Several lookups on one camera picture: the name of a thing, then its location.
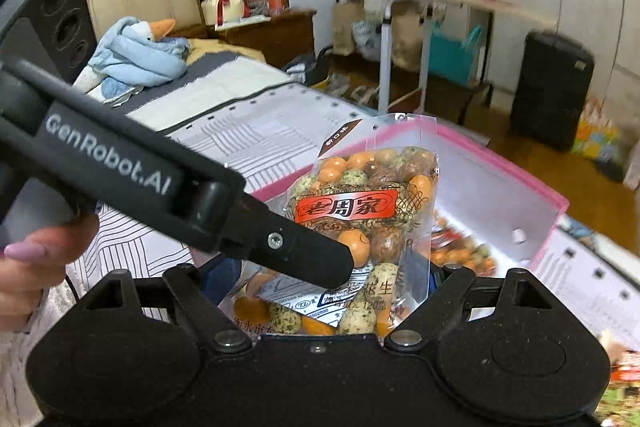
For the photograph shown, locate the clear coated peanut packet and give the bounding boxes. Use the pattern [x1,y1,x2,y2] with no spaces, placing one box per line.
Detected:
[220,111,441,338]
[429,211,497,274]

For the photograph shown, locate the grey and cream blanket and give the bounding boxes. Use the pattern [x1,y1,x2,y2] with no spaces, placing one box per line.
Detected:
[119,38,297,134]

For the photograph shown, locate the person's left hand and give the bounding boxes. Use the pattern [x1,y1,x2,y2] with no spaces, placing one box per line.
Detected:
[0,211,102,324]

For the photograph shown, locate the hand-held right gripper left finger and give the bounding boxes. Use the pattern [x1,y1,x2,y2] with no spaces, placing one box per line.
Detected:
[78,256,254,348]

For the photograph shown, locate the colourful snack bag pile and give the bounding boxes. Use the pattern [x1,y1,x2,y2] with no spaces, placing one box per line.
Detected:
[572,99,632,178]

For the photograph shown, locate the goose plush toy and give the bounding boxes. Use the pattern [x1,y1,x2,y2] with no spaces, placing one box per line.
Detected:
[74,16,192,104]

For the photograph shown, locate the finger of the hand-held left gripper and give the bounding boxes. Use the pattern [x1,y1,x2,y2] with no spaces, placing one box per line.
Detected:
[220,191,355,287]

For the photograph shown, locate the printed bed sheet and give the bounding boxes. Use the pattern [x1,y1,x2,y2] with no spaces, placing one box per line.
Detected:
[65,57,640,358]

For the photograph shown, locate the brown paper bag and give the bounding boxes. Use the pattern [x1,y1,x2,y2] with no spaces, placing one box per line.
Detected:
[332,1,382,58]

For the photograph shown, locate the pink storage box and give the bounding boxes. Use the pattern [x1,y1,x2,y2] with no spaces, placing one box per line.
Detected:
[250,114,571,279]

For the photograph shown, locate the teal shopping bag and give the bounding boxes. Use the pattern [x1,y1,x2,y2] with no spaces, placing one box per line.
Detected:
[429,24,484,84]

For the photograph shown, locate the black suitcase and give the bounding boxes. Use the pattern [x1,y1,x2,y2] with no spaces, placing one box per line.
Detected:
[509,31,596,153]

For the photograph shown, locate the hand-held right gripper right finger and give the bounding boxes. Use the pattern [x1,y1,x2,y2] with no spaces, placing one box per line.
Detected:
[383,262,557,348]

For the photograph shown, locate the wooden nightstand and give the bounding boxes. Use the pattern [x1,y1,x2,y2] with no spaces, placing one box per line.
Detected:
[216,9,319,71]

